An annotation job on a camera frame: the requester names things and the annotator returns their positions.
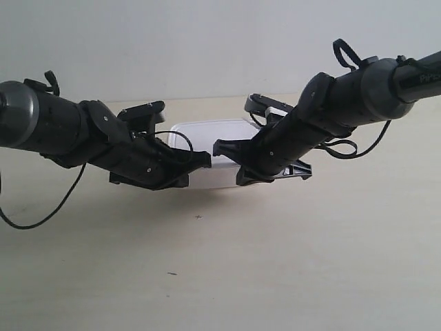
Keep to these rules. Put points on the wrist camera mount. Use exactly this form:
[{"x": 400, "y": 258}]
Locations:
[
  {"x": 265, "y": 111},
  {"x": 144, "y": 117}
]

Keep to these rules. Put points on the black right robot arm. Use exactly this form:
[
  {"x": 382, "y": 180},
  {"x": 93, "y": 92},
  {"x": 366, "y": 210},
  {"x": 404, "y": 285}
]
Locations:
[{"x": 329, "y": 108}]

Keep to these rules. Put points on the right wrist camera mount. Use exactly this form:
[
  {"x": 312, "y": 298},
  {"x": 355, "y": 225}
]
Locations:
[{"x": 265, "y": 111}]

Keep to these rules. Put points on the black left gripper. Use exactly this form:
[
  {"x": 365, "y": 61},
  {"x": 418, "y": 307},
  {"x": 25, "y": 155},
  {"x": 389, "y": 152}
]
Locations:
[{"x": 147, "y": 162}]

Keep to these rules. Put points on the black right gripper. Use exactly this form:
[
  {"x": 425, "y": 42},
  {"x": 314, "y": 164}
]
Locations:
[{"x": 271, "y": 150}]

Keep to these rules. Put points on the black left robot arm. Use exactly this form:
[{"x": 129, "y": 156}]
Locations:
[{"x": 35, "y": 118}]

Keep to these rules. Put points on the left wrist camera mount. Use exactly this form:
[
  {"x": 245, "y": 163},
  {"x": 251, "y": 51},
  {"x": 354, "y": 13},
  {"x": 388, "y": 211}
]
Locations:
[{"x": 144, "y": 117}]

